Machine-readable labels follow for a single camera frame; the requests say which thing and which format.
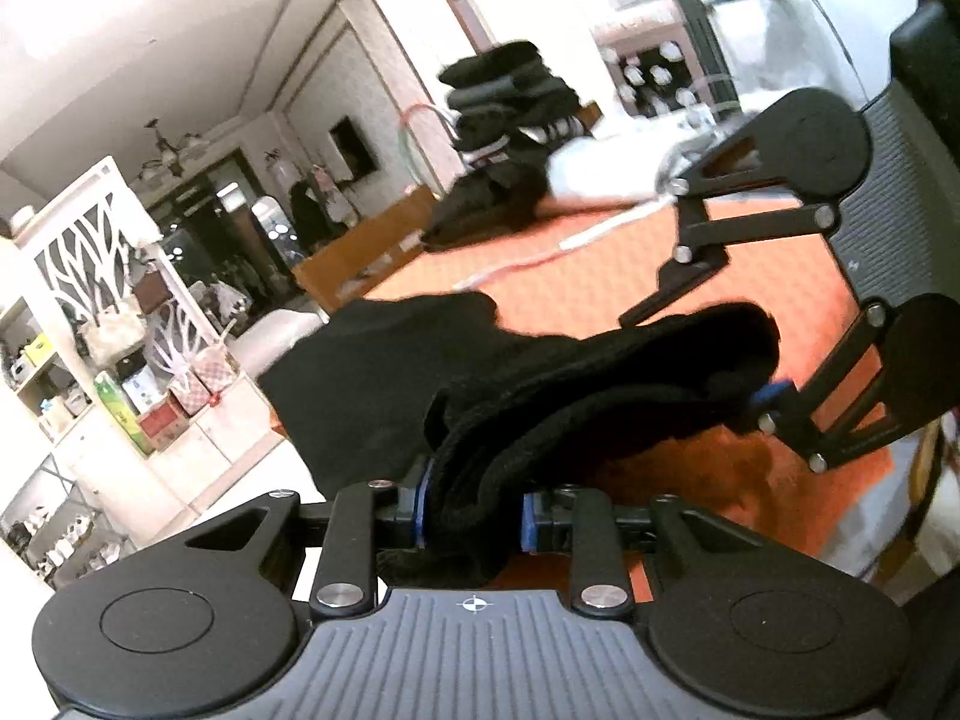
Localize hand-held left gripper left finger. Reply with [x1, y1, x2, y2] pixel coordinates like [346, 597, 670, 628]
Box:
[186, 465, 434, 622]

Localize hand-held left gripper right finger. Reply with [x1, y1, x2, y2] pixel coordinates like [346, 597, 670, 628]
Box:
[516, 484, 755, 622]

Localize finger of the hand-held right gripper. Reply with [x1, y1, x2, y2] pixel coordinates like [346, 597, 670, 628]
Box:
[748, 302, 927, 475]
[617, 111, 839, 329]

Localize black pants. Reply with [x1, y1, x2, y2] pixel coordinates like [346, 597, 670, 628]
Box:
[259, 291, 785, 590]

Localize orange patterned table mat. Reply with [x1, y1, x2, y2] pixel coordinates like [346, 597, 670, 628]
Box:
[352, 193, 897, 593]

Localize black garment grey lining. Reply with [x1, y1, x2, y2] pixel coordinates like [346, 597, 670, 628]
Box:
[421, 161, 557, 250]

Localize clear plastic container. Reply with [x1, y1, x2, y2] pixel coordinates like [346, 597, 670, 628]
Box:
[671, 0, 867, 137]

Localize black folded garment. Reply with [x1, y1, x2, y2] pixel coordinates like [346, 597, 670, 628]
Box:
[454, 94, 582, 140]
[436, 41, 545, 89]

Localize wooden chair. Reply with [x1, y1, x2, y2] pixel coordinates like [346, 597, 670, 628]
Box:
[291, 186, 442, 314]

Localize dark grey folded garment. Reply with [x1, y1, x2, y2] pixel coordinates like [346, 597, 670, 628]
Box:
[446, 71, 571, 112]

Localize green box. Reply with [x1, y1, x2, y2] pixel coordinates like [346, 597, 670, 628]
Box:
[92, 371, 147, 460]

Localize white lattice shelf cabinet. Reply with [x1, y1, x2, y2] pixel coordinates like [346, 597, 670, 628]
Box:
[0, 156, 260, 533]

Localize ceiling chandelier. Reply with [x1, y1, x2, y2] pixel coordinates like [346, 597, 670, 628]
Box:
[137, 118, 209, 190]

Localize white cable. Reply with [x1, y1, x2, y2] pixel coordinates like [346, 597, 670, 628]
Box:
[452, 191, 680, 293]

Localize wall television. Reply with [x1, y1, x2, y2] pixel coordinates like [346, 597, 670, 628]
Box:
[328, 115, 381, 186]

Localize metal wire rack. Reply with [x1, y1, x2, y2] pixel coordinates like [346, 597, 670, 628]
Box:
[0, 454, 140, 595]

